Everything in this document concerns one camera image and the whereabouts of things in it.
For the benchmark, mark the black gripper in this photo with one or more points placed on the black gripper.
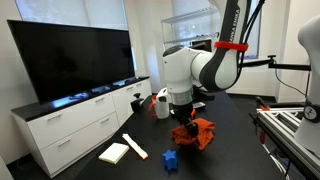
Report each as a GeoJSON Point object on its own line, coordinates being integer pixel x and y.
{"type": "Point", "coordinates": [184, 113]}

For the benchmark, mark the orange cloth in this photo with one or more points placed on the orange cloth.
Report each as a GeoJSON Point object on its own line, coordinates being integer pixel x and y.
{"type": "Point", "coordinates": [205, 131]}

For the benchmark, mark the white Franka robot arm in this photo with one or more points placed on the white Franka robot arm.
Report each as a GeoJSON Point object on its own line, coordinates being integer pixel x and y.
{"type": "Point", "coordinates": [180, 70]}

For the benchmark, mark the orange rectangular block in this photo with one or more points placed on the orange rectangular block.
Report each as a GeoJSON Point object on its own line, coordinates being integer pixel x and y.
{"type": "Point", "coordinates": [194, 113]}

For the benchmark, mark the white remote control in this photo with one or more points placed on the white remote control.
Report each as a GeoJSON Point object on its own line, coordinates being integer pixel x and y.
{"type": "Point", "coordinates": [200, 105]}

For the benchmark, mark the white mug orange inside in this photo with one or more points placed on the white mug orange inside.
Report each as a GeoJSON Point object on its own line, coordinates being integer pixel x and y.
{"type": "Point", "coordinates": [162, 106]}

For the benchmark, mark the blue star block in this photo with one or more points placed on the blue star block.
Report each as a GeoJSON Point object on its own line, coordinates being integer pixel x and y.
{"type": "Point", "coordinates": [170, 160]}

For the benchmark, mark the white stick orange tip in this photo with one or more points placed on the white stick orange tip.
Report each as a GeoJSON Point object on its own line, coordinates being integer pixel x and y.
{"type": "Point", "coordinates": [135, 146]}

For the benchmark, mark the black table clamp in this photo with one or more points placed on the black table clamp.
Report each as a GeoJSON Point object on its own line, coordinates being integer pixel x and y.
{"type": "Point", "coordinates": [136, 105]}

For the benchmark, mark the black orange bar clamp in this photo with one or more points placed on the black orange bar clamp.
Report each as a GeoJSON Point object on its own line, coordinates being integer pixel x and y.
{"type": "Point", "coordinates": [264, 108]}

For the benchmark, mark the white sponge pad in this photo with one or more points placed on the white sponge pad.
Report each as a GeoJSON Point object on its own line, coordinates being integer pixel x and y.
{"type": "Point", "coordinates": [114, 153]}

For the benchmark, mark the white drawer cabinet black top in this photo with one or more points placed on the white drawer cabinet black top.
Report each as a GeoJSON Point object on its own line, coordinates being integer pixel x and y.
{"type": "Point", "coordinates": [73, 123]}

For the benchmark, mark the large black television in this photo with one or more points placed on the large black television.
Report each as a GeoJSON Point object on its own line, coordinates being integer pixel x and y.
{"type": "Point", "coordinates": [73, 56]}

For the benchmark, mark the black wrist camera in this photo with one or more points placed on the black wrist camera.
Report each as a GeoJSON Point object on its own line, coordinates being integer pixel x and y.
{"type": "Point", "coordinates": [203, 95]}

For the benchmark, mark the aluminium frame rail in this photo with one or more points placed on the aluminium frame rail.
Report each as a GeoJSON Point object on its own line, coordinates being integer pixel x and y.
{"type": "Point", "coordinates": [280, 123]}

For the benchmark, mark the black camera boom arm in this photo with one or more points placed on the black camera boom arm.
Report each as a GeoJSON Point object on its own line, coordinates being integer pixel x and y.
{"type": "Point", "coordinates": [290, 66]}

